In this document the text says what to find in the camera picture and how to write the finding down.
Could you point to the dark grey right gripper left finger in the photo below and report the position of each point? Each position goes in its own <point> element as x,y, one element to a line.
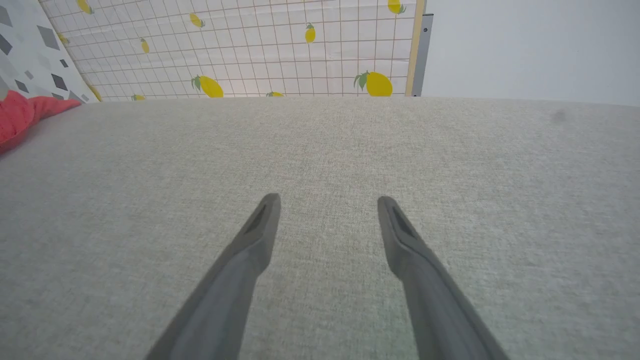
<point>235,280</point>

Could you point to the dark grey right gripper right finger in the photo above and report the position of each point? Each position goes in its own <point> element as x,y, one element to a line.
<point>425,290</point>

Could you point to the red Bulls basketball jersey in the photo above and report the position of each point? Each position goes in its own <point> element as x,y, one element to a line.
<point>17,117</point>

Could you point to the grey fabric sofa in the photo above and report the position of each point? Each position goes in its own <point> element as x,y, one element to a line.
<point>320,160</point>

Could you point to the lemon print grid board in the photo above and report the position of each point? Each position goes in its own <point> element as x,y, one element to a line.
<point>250,50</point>

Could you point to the geometric pattern white panel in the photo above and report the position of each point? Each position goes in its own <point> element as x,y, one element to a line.
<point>30,50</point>

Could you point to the grey metal post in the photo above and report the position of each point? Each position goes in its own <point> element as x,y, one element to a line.
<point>422,55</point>

